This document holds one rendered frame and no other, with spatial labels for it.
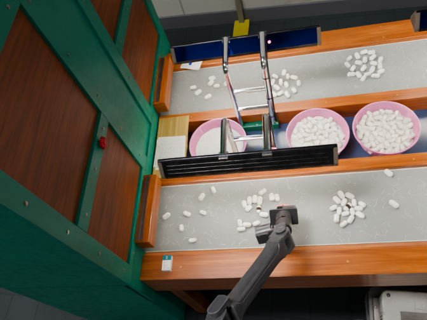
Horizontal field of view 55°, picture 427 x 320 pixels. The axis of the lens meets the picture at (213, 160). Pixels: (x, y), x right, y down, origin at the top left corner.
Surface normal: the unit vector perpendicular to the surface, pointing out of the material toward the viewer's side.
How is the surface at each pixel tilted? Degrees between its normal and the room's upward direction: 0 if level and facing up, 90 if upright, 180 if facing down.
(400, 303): 0
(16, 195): 90
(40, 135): 90
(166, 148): 0
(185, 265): 0
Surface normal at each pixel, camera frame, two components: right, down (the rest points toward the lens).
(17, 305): -0.22, -0.50
